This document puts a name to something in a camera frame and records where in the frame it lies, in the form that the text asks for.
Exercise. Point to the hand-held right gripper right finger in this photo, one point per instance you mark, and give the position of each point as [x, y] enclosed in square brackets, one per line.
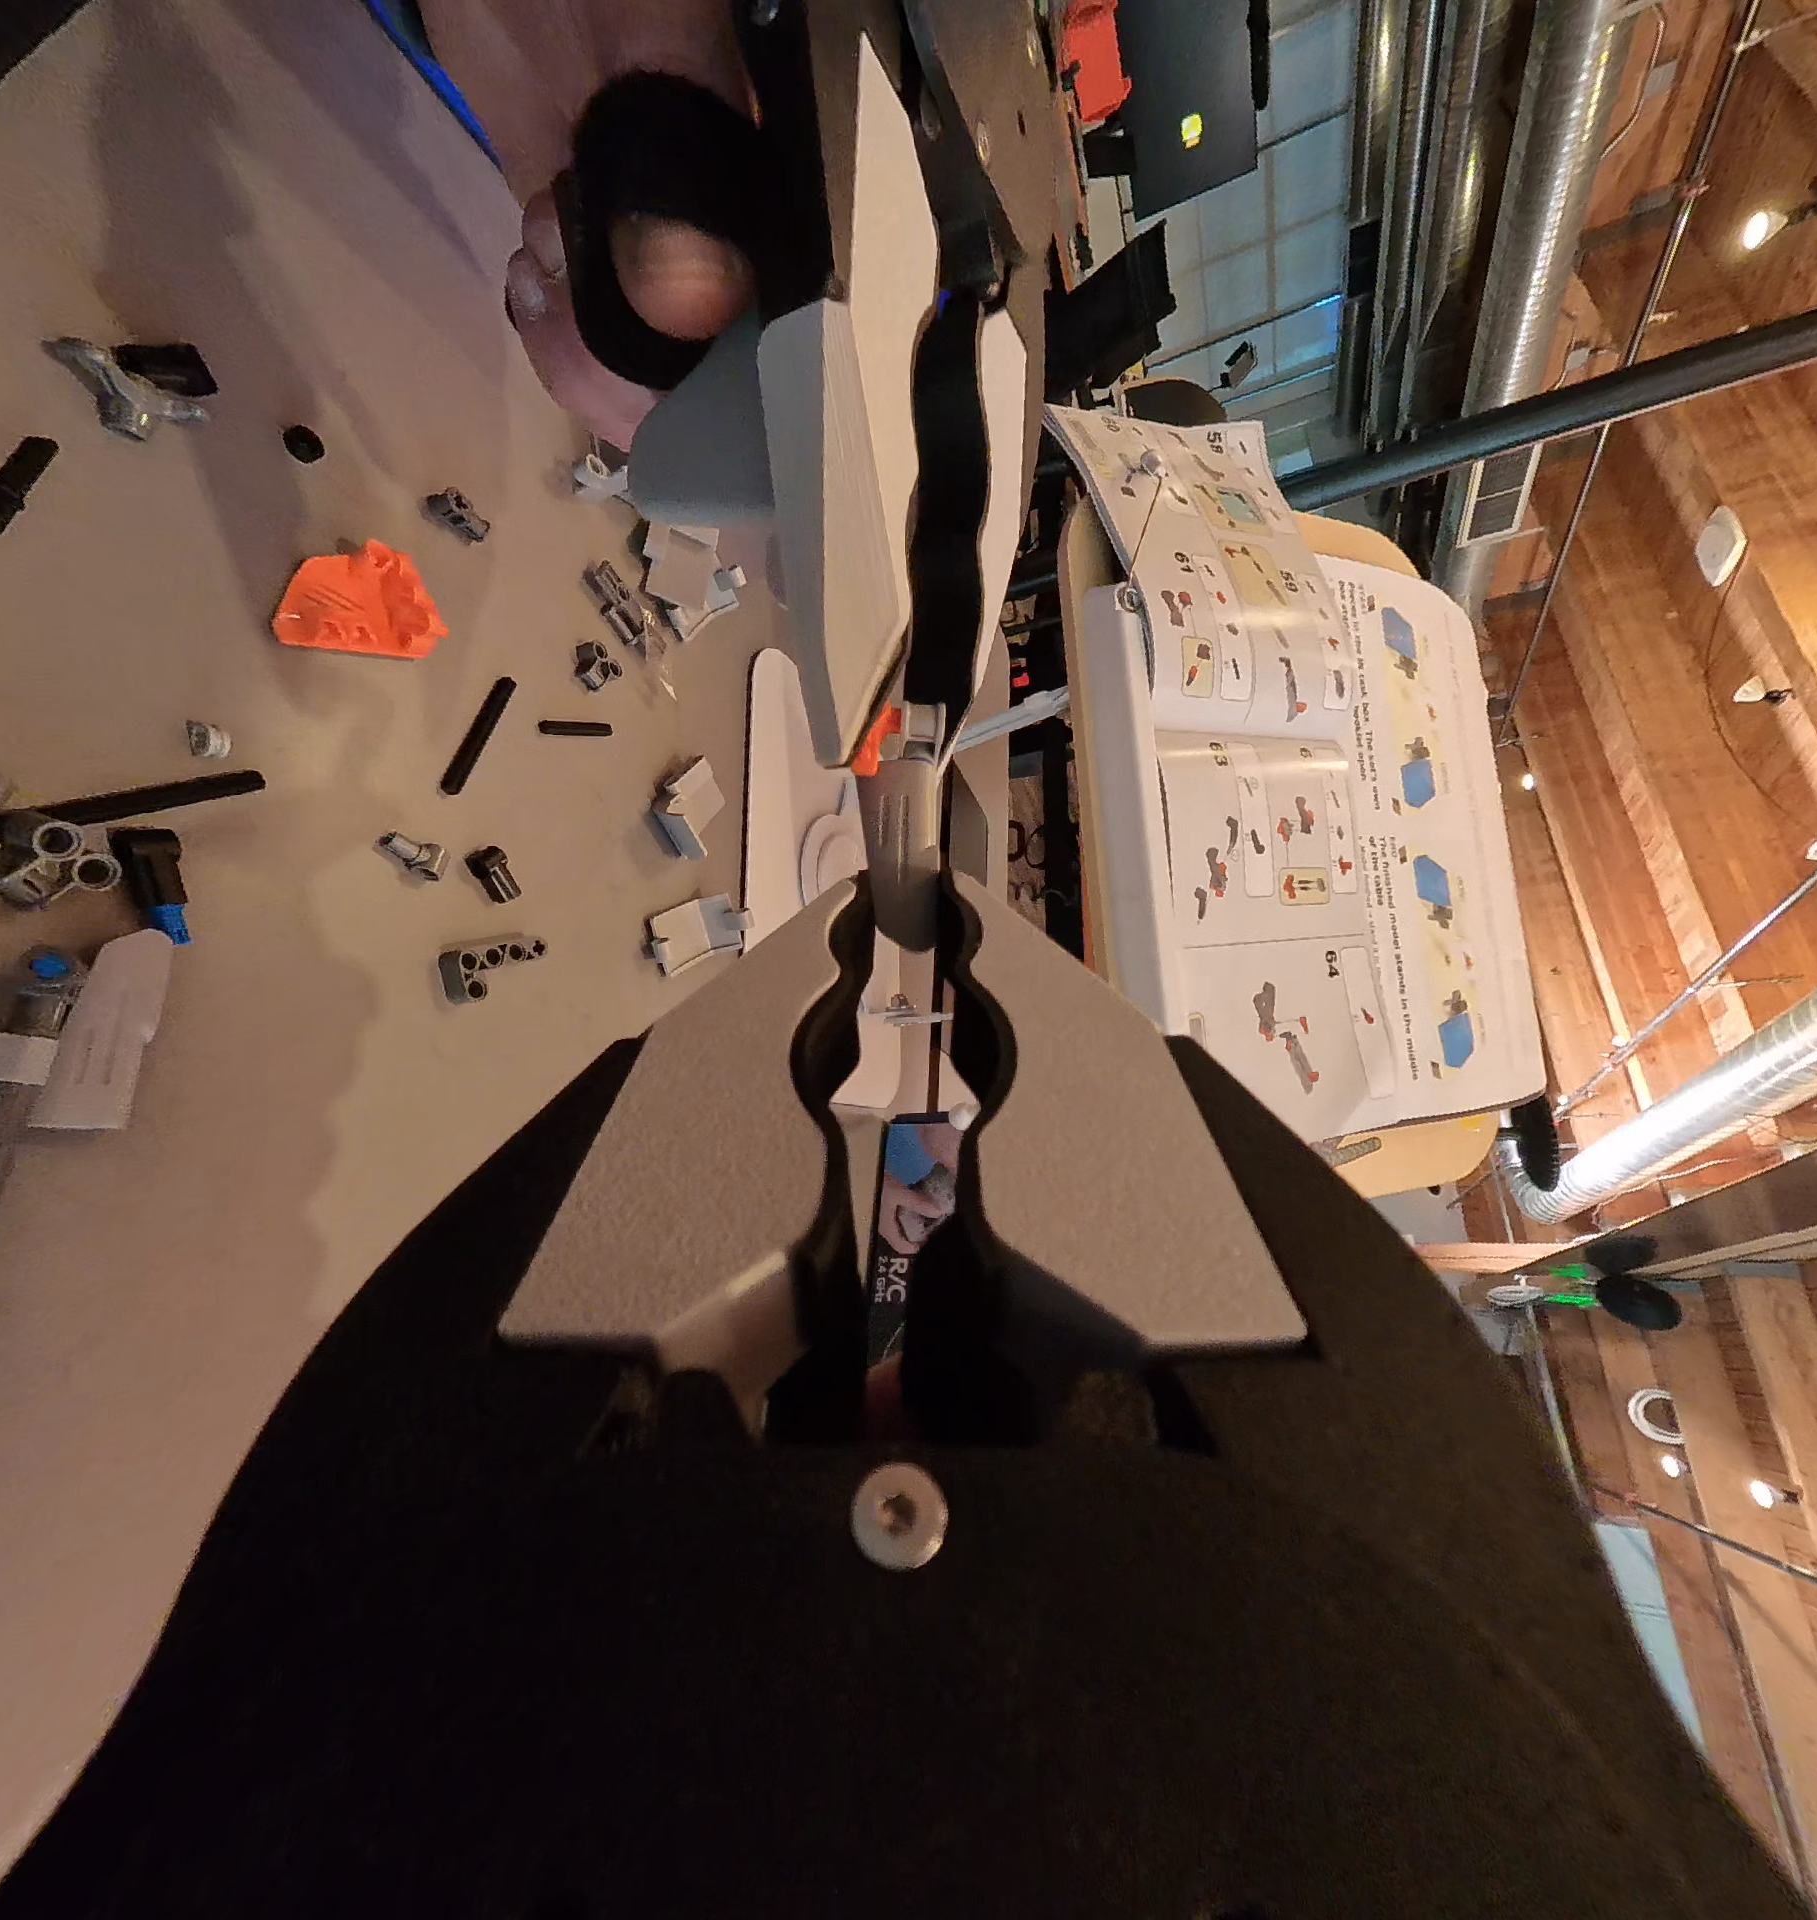
[1133, 1201]

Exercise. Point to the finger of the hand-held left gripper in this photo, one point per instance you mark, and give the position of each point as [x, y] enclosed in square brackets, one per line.
[1017, 436]
[849, 496]

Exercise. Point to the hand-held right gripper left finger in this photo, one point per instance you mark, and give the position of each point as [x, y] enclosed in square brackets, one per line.
[683, 1201]

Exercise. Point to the small orange pin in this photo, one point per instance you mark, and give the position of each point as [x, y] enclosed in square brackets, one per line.
[877, 740]

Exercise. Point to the small grey holed beam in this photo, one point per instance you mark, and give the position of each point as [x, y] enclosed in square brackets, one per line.
[923, 738]

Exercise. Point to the grey curved ribbed panel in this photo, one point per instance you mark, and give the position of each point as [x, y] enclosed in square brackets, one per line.
[902, 855]

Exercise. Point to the person's left hand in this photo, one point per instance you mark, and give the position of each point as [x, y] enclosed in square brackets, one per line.
[594, 38]

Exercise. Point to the light grey panel piece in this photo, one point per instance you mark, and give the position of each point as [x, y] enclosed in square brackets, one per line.
[692, 579]

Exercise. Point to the black monitor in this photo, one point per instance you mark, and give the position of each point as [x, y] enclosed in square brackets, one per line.
[1194, 91]

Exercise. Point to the dark blue robot kit box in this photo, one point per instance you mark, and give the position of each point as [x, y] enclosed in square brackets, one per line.
[902, 1245]

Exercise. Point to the grey pin connector cluster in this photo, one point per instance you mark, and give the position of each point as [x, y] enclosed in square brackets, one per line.
[626, 599]

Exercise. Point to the light grey hinged panel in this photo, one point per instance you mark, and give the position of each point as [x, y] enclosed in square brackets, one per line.
[696, 934]

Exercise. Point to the dark grey angled beam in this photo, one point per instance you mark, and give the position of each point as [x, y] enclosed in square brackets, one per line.
[489, 968]

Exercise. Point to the dark grey double connector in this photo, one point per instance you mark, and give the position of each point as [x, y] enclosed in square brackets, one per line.
[598, 668]

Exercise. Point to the bluish grey curved panel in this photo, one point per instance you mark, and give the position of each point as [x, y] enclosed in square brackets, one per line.
[687, 811]

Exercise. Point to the short black axle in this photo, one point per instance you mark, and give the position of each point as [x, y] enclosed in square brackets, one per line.
[577, 731]

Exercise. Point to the small dark grey connector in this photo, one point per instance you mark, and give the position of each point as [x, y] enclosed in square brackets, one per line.
[459, 515]

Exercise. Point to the instruction booklet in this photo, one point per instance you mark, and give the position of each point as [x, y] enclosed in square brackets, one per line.
[1298, 825]

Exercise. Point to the small grey pin connector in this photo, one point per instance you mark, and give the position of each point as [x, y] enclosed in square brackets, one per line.
[414, 855]

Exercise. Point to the medium black axle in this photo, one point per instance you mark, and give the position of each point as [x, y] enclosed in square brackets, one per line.
[481, 735]

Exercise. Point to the orange wedge panel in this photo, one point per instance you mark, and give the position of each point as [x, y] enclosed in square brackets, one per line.
[360, 609]

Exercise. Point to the small black round bush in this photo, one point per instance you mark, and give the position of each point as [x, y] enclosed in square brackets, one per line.
[302, 444]

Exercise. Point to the white curved panel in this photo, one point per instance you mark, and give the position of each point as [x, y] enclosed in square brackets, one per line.
[106, 1036]

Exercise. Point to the black angled connector blue pin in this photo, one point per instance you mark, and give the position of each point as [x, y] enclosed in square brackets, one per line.
[152, 868]

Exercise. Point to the long black axle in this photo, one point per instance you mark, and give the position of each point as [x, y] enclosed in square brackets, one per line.
[157, 796]

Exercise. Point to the small grey bush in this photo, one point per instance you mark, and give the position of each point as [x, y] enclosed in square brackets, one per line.
[208, 738]

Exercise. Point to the white ceiling device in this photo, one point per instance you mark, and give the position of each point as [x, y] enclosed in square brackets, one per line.
[1722, 548]

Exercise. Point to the grey cross connector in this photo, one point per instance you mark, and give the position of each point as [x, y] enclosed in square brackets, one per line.
[54, 855]

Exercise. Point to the grey and black connector assembly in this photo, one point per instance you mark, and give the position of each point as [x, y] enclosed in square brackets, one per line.
[129, 385]

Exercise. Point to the silver air duct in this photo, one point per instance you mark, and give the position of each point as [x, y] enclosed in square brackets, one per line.
[1720, 1083]
[1539, 225]

